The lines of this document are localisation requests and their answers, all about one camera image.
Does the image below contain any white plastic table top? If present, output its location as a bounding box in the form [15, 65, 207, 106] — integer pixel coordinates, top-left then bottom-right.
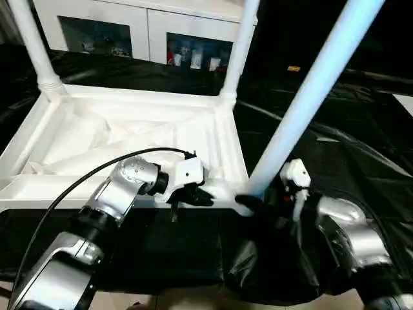
[0, 83, 256, 217]

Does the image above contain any white plastic table leg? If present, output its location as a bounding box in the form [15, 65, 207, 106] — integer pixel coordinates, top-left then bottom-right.
[221, 0, 261, 107]
[237, 0, 387, 216]
[6, 0, 69, 103]

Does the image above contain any black mat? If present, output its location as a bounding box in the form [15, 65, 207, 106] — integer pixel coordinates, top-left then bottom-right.
[0, 43, 413, 306]

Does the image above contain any white flat board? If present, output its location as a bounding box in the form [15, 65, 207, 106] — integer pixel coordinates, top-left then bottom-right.
[393, 93, 413, 117]

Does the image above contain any tall black cabinet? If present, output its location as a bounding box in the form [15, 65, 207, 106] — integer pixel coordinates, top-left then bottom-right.
[245, 0, 339, 85]

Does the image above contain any white cabinet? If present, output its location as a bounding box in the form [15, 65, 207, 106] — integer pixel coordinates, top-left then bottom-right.
[32, 0, 259, 72]

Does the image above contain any black stand strut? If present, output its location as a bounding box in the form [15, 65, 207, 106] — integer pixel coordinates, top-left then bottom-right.
[0, 280, 15, 298]

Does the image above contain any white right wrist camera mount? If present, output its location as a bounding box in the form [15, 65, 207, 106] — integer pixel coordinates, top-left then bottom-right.
[279, 158, 312, 222]

